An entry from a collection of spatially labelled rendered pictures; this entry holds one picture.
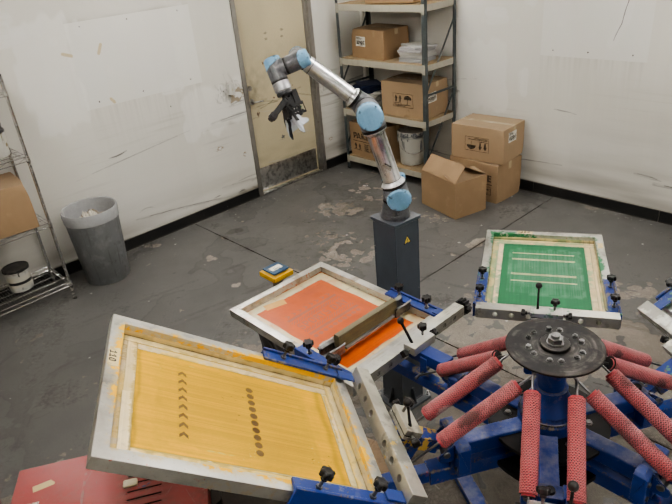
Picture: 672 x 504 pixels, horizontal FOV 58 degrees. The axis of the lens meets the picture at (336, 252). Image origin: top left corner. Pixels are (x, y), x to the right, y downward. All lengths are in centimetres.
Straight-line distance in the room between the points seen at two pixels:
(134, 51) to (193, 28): 63
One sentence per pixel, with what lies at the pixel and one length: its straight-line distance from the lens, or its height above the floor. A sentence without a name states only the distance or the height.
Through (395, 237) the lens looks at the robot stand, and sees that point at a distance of 304.
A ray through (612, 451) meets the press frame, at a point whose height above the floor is 102.
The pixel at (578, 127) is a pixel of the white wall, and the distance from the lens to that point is 610.
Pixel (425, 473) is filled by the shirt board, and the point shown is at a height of 92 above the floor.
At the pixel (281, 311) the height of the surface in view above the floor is 95.
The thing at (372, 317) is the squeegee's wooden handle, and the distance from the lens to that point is 259.
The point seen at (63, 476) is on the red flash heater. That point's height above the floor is 110.
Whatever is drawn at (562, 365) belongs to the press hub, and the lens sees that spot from 195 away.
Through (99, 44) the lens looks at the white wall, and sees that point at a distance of 570.
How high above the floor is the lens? 250
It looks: 28 degrees down
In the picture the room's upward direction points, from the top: 6 degrees counter-clockwise
